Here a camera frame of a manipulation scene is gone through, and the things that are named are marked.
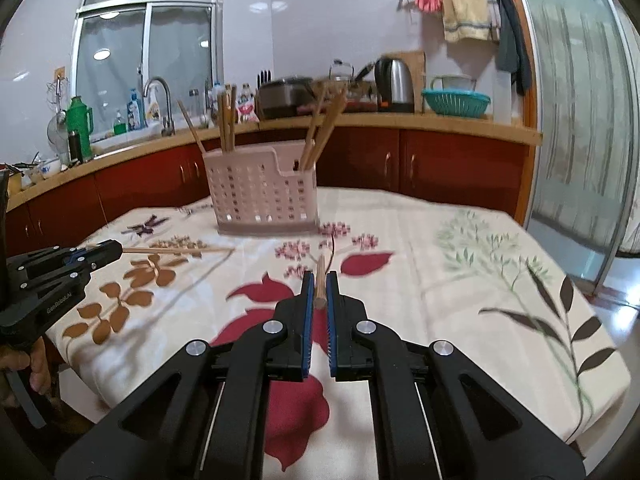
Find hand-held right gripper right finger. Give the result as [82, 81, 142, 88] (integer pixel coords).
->
[326, 270, 586, 480]

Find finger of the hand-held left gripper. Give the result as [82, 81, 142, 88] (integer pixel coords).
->
[7, 240, 123, 279]
[22, 255, 123, 307]

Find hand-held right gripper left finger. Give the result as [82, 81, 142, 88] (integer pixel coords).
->
[54, 270, 317, 480]

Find pink plastic utensil holder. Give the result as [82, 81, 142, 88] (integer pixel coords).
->
[202, 142, 321, 236]

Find chopsticks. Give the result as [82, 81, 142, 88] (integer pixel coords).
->
[306, 89, 348, 168]

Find person's left hand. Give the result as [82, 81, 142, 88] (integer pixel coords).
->
[0, 337, 51, 406]

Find floral printed tablecloth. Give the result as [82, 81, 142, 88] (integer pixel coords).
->
[60, 185, 633, 473]

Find green thermos jug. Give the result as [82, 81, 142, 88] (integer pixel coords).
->
[66, 96, 94, 161]

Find blue dish soap bottle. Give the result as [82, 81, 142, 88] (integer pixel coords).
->
[126, 89, 142, 131]

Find metal kitchen faucet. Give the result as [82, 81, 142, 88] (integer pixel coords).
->
[143, 76, 176, 137]

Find red kitchen cabinet counter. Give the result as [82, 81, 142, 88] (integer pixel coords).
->
[0, 112, 543, 256]

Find sliding window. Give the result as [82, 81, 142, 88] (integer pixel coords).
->
[72, 0, 226, 136]

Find red label bottle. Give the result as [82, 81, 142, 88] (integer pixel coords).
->
[237, 84, 260, 123]

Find dark rice cooker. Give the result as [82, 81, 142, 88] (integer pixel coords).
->
[256, 76, 316, 121]

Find steel electric kettle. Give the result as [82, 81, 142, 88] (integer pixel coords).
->
[374, 56, 416, 113]

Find teal plastic colander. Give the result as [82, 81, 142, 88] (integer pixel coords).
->
[421, 89, 492, 118]

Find pot with glass lid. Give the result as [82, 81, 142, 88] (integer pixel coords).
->
[327, 59, 376, 101]

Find wooden cutting board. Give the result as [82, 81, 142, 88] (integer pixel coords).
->
[382, 51, 427, 111]

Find white enamel basin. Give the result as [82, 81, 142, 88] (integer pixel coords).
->
[430, 74, 478, 93]

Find frosted glass sliding door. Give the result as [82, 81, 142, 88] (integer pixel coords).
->
[500, 0, 640, 296]

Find dark hanging cloth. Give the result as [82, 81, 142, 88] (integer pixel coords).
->
[496, 0, 533, 96]

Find yellow hanging towel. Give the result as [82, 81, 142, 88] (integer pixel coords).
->
[440, 0, 493, 43]

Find hanging wire strainer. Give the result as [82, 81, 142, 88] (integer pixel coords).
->
[47, 77, 68, 153]

